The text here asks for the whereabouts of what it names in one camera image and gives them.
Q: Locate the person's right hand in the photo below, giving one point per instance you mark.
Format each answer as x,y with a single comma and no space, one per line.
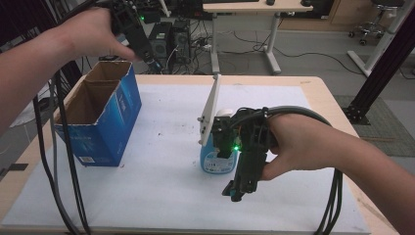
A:
300,143

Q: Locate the black computer tower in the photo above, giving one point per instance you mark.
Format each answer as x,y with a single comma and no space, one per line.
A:
181,40
160,40

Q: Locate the light wooden desk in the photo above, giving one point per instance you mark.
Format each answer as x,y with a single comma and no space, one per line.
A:
257,7

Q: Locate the white table mat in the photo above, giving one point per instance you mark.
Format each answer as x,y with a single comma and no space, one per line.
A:
163,196

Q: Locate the office chair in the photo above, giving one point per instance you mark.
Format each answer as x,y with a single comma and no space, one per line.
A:
372,26

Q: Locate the black metal frame post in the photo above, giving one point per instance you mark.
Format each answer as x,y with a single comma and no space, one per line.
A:
385,65

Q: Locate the white metal stand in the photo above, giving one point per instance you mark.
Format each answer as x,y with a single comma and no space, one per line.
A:
381,42

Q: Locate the black tape strip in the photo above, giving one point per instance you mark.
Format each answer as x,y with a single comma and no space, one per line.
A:
18,166

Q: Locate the blue cardboard box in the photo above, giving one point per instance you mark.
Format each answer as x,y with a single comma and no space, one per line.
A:
107,124

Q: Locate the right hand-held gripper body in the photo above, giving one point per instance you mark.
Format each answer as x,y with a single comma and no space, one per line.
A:
251,130

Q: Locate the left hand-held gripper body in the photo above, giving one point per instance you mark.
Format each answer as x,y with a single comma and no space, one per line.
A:
130,26

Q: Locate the grey floor mat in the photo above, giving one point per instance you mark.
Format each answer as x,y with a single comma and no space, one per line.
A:
388,130

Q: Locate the blue spray bottle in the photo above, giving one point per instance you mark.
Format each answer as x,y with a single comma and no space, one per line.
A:
212,163

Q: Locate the person's left hand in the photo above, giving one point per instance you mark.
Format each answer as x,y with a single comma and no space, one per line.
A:
91,36

